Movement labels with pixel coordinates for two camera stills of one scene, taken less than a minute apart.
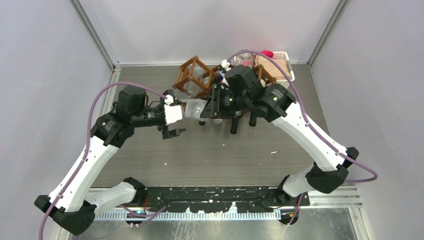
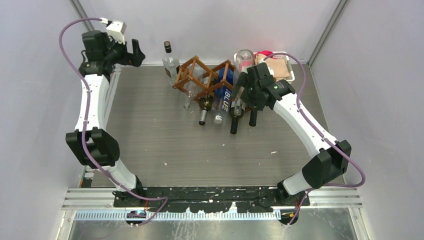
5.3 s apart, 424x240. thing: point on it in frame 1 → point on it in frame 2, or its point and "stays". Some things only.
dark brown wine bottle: (252, 121) stays
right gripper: (212, 106) → (242, 81)
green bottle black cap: (234, 125) stays
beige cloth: (272, 67) stays
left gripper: (166, 133) → (135, 58)
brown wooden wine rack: (196, 78) stays
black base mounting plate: (214, 199) stays
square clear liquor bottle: (194, 108) → (171, 63)
